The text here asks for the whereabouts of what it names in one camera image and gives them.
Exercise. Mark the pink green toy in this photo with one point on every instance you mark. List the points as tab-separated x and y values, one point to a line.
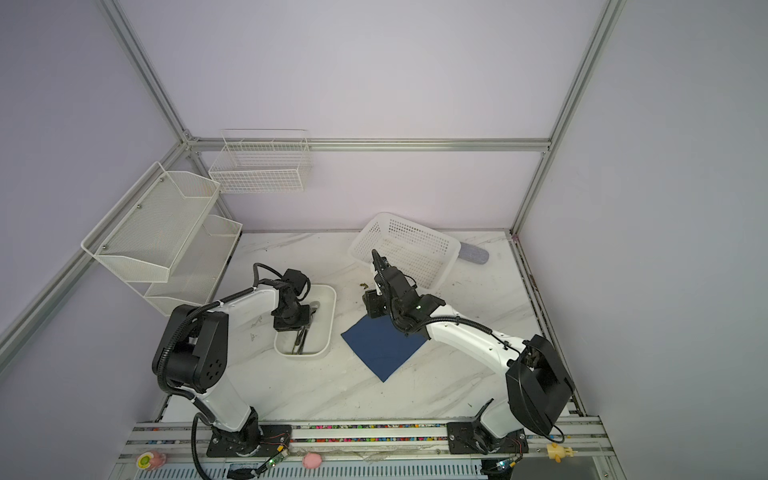
150	460

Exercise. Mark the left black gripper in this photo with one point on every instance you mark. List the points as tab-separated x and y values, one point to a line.
305	319

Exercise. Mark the white rectangular plastic tray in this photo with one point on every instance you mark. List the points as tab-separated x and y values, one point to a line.
322	299

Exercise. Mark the yellow toy figure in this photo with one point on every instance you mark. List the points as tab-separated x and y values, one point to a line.
558	452

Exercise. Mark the blue paper napkin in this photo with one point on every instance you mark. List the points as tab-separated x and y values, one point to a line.
381	346

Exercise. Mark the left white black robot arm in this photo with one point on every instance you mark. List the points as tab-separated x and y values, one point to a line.
192	358

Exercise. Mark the white perforated plastic basket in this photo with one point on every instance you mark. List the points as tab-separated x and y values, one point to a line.
425	254

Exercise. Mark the grey oval pouch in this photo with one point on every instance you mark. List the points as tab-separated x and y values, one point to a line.
473	254

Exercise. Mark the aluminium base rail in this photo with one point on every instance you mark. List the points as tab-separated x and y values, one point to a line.
358	449

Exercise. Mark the pink round toy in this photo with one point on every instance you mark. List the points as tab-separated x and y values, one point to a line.
312	461

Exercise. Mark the silver spoon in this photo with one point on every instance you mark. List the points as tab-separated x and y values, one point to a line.
294	344

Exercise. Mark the silver table knife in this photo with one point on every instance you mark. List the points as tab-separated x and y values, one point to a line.
301	339

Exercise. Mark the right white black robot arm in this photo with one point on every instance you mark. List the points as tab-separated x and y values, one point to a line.
537	383

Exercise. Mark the white two-tier mesh shelf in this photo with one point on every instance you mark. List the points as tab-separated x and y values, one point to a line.
164	240

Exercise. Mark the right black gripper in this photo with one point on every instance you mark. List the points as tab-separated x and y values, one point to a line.
369	301

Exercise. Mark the aluminium frame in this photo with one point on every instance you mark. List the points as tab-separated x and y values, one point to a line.
78	128

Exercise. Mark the white wire wall basket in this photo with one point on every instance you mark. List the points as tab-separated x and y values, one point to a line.
255	161

